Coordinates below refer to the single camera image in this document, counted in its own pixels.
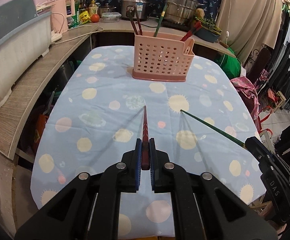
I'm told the green chopstick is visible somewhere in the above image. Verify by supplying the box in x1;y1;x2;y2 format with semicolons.
153;3;168;37
181;110;245;148

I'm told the maroon chopstick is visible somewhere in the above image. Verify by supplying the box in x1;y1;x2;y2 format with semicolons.
141;106;150;170
127;10;138;35
181;26;202;42
134;6;143;35

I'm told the red chopstick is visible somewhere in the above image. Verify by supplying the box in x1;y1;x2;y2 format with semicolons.
181;21;202;42

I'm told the pink floral garment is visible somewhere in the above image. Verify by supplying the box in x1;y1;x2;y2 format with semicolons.
230;76;259;121

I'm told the green bag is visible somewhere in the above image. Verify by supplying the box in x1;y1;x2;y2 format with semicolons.
214;54;241;80

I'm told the wooden counter shelf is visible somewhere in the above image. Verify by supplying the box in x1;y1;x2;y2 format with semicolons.
0;17;237;160

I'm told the pink perforated utensil basket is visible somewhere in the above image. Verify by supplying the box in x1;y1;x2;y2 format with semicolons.
132;31;195;82

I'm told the blue bowl with vegetables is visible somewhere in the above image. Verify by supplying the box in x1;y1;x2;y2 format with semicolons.
195;17;222;43

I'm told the beige curtain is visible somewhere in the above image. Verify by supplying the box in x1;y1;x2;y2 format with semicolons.
217;0;282;63

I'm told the white plastic storage bin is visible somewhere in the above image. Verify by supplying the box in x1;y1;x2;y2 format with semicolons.
0;0;51;107

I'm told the green canister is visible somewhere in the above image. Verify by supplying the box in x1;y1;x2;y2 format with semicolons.
67;3;79;29

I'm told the red tomato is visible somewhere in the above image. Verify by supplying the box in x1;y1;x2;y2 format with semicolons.
90;14;100;23

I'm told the yellow snack packet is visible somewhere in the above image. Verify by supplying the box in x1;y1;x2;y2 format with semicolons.
79;11;91;25

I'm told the clear food container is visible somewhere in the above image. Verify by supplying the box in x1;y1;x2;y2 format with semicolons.
102;12;121;23

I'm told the stainless steel steamer pot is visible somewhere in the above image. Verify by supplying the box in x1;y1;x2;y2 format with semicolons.
164;0;198;25

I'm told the yellow oil bottle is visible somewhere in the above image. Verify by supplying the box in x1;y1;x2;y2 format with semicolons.
88;0;98;17

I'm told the small lidded pot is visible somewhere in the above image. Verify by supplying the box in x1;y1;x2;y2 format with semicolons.
98;3;116;17

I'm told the pink electric kettle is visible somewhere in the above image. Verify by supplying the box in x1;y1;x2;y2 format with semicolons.
47;0;76;34

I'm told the stainless steel rice cooker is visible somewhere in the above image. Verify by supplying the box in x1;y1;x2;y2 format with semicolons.
121;0;150;21

